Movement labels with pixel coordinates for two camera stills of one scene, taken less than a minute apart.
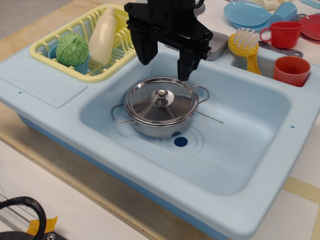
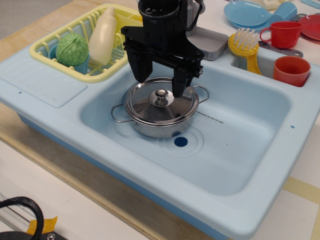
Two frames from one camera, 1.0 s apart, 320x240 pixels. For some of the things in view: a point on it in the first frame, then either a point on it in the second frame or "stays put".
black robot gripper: x=173 y=21 → x=162 y=39
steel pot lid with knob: x=162 y=100 stays put
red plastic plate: x=310 y=25 stays put
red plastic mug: x=285 y=34 stays put
